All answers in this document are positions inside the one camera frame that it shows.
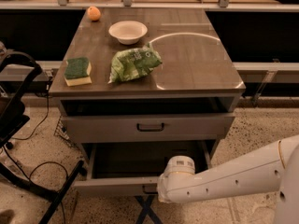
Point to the grey drawer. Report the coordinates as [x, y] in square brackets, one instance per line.
[132, 169]
[146, 128]

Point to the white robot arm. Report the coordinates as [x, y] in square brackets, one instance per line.
[274, 167]

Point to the grey drawer cabinet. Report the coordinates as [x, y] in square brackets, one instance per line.
[162, 85]

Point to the grey top drawer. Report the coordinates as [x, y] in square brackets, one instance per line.
[146, 128]

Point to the green chip bag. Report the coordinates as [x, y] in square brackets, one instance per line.
[133, 63]

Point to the white bowl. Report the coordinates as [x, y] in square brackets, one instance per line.
[128, 32]

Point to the green yellow sponge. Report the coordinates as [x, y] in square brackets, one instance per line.
[77, 71]

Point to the blue tape cross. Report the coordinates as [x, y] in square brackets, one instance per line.
[146, 210]

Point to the orange fruit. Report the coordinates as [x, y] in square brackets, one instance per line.
[93, 13]

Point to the wire basket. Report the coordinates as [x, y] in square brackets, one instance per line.
[60, 132]

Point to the black chair frame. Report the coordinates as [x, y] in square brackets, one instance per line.
[12, 118]

